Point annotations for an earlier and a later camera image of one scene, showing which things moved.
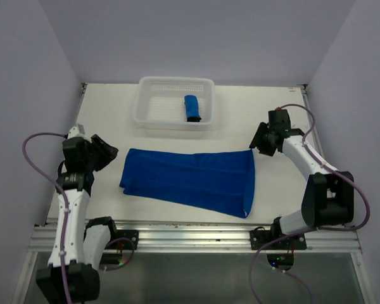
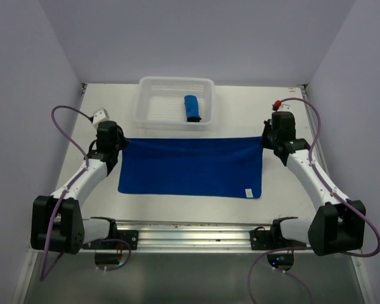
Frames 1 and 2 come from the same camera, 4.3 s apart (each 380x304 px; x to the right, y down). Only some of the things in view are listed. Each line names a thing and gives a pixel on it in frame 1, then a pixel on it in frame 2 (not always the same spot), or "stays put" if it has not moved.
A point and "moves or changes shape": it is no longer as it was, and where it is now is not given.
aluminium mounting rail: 191,236 stays put
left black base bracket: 132,235 stays put
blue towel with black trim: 192,108 stays put
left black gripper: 107,152 -> 123,142
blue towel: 219,181 moves or changes shape
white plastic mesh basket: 159,104 stays put
